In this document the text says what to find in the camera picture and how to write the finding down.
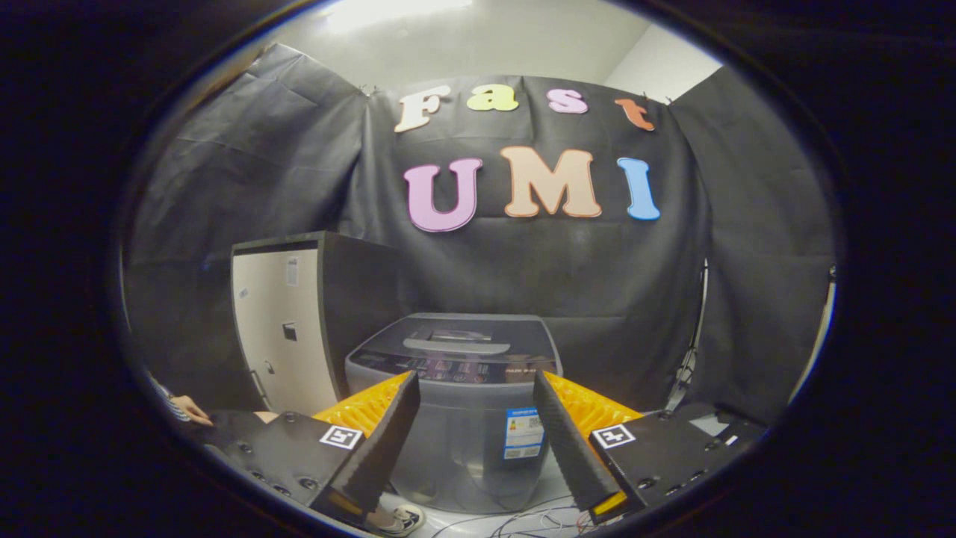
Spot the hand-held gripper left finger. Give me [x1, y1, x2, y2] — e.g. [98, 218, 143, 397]
[198, 370, 421, 528]

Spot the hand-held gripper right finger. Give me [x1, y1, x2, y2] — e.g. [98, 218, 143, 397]
[533, 370, 748, 524]

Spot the grey washing machine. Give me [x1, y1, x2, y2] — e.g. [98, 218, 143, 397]
[345, 312, 562, 515]

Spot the dark washing machine lid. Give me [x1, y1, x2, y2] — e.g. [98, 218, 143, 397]
[371, 314, 557, 358]

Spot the person's shoe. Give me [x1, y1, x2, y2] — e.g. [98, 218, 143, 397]
[373, 502, 426, 535]

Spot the white door black cabinet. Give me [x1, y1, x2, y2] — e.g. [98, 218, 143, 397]
[230, 230, 408, 418]

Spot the black light stand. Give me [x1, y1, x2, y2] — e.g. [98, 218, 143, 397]
[668, 258, 710, 412]

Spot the black backdrop cloth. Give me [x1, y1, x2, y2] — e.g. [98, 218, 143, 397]
[127, 43, 836, 427]

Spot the bundle of floor cables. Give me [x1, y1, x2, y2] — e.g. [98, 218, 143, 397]
[433, 497, 598, 538]

